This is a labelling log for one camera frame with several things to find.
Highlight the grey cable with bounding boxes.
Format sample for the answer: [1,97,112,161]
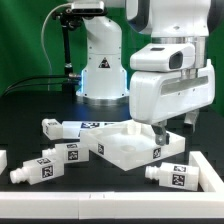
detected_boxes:
[40,3,72,92]

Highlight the silver camera on stand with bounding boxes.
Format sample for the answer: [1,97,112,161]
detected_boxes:
[71,0,107,16]

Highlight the white tag sheet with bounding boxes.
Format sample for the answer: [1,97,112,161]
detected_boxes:
[62,121,108,139]

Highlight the white square table top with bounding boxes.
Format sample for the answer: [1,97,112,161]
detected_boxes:
[80,120,185,171]

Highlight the black camera stand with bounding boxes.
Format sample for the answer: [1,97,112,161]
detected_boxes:
[52,8,81,93]

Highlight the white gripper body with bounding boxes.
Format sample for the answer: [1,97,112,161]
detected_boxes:
[129,59,215,125]

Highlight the white U-shaped fence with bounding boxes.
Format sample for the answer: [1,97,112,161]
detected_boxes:
[0,151,224,219]

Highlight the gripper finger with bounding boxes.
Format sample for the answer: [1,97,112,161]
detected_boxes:
[184,110,199,125]
[152,120,167,146]

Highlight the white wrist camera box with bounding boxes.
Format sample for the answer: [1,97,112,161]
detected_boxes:
[130,43,195,72]

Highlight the black cables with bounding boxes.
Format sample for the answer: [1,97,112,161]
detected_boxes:
[2,74,82,96]

